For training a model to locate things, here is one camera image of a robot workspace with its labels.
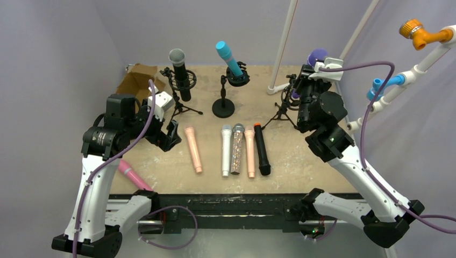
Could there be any beige microphone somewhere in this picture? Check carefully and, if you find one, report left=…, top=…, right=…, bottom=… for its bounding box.
left=244, top=125, right=255, bottom=179
left=184, top=126, right=203, bottom=174

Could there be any purple toy microphone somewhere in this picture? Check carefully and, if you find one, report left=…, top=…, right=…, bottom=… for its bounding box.
left=291, top=48, right=328, bottom=100

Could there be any black tripod microphone stand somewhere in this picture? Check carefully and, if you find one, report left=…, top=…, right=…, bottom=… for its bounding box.
left=159, top=67, right=204, bottom=120

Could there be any pink toy microphone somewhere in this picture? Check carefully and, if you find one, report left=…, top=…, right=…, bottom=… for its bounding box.
left=118, top=159, right=153, bottom=191

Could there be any brown cardboard box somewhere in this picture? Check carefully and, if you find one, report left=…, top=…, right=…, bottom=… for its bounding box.
left=116, top=63, right=166, bottom=102

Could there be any white toy microphone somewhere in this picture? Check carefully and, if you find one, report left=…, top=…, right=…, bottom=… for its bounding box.
left=221, top=125, right=232, bottom=177

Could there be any black round-base microphone stand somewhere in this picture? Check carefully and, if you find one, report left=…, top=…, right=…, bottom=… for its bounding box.
left=212, top=61, right=250, bottom=118

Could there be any silver rhinestone microphone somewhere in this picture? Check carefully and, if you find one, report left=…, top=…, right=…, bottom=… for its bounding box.
left=230, top=123, right=245, bottom=175

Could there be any black glitter microphone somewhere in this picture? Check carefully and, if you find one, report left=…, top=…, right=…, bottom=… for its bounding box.
left=168, top=48, right=191, bottom=102

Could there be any plain black microphone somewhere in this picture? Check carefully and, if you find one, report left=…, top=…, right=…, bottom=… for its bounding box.
left=254, top=123, right=271, bottom=176

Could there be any teal toy microphone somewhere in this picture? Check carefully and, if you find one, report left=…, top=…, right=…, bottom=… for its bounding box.
left=216, top=41, right=243, bottom=76

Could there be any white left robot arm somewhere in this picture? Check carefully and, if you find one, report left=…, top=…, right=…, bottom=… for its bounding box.
left=51, top=93, right=181, bottom=257

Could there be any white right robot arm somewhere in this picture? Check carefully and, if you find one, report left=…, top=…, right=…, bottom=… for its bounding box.
left=290, top=64, right=424, bottom=248

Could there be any black small tripod stand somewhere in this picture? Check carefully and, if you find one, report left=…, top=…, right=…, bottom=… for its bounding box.
left=262, top=74, right=299, bottom=130

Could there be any blue pipe fitting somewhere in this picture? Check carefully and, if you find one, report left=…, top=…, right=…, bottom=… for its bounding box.
left=366, top=74, right=405, bottom=101

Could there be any orange pipe fitting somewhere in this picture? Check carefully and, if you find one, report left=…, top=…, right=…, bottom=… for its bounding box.
left=399, top=19, right=455, bottom=51

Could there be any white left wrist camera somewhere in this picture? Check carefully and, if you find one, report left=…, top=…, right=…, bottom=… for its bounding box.
left=154, top=91, right=175, bottom=121

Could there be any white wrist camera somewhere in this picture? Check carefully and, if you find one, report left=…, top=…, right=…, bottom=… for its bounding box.
left=154, top=91, right=175, bottom=121
left=309, top=57, right=344, bottom=82

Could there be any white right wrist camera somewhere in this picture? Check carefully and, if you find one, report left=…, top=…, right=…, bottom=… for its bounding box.
left=309, top=57, right=344, bottom=82

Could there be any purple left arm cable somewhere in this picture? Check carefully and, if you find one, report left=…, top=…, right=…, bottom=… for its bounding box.
left=72, top=78, right=198, bottom=258

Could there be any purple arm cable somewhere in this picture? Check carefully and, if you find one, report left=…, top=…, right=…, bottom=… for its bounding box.
left=72, top=78, right=198, bottom=258
left=304, top=61, right=456, bottom=243

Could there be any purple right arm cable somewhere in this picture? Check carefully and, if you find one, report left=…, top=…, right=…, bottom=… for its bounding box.
left=304, top=61, right=456, bottom=243

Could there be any white PVC pipe frame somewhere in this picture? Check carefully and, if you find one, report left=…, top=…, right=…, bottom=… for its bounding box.
left=266, top=0, right=456, bottom=132

